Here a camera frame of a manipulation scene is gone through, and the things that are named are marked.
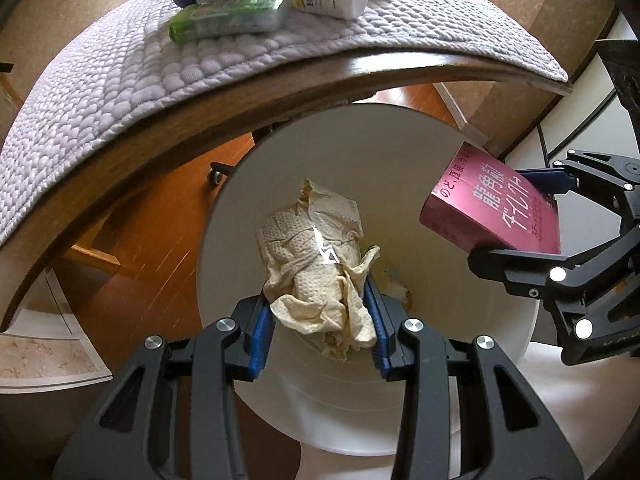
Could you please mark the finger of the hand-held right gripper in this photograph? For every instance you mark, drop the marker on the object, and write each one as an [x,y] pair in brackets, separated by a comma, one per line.
[525,267]
[542,180]

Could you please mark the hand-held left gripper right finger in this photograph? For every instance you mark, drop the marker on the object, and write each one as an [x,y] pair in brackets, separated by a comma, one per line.
[381,345]

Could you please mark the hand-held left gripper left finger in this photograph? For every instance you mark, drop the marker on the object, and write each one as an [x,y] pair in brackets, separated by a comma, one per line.
[257,345]

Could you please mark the pink cardboard box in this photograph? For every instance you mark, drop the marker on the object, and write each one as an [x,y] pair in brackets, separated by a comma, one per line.
[490,205]

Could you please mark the beige paper towel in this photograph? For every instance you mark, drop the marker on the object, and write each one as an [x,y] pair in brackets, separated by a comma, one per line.
[315,260]

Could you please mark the white round waste bin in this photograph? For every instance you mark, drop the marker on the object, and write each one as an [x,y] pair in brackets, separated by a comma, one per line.
[350,150]

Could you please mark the wooden chair leg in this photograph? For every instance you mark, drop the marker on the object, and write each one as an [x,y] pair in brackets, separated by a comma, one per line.
[95,255]

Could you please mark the white shelf unit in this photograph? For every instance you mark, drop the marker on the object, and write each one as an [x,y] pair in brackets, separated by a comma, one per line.
[45,320]

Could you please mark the round wooden table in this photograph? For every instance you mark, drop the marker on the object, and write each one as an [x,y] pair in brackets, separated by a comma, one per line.
[200,121]

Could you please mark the lavender quilted mat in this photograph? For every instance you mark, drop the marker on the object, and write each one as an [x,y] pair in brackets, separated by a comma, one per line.
[125,85]

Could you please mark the green wet wipes pack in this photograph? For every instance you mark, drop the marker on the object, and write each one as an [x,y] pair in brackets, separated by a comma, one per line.
[225,17]

